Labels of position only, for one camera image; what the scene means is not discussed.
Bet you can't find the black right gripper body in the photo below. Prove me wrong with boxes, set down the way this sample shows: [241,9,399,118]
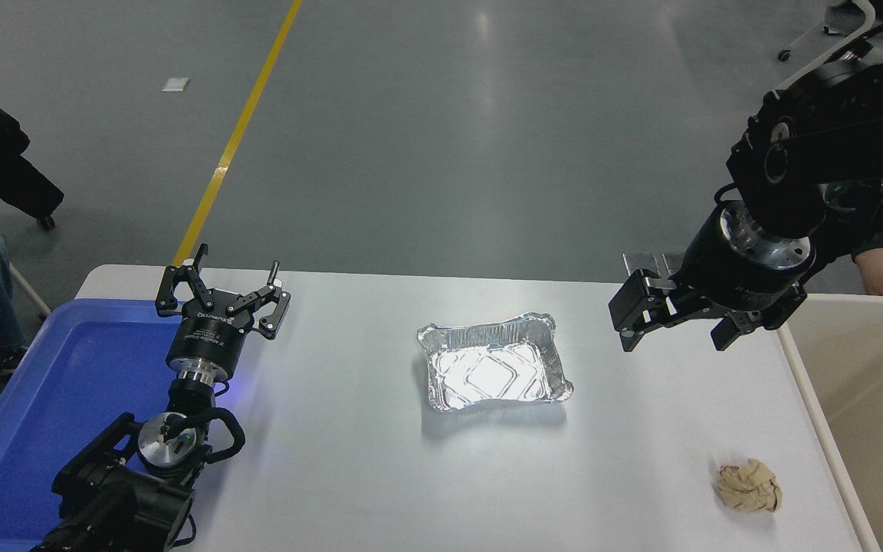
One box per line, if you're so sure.
[671,207,809,312]

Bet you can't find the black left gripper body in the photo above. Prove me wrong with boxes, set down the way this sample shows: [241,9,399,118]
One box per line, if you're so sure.
[166,304,253,373]

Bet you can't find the silver foil tray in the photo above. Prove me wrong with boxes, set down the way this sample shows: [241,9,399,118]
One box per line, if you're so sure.
[416,311,574,413]

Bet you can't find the large pale bin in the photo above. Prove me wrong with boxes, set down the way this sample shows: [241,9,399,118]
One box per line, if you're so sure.
[775,294,883,552]

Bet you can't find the blue plastic tray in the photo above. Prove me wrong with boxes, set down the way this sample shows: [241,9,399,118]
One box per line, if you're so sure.
[0,297,189,552]

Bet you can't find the crumpled tan paper ball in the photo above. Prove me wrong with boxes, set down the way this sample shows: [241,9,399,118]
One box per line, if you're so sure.
[714,458,783,514]

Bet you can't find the white office chair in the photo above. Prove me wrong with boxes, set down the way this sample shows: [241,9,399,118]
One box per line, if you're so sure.
[775,0,883,102]

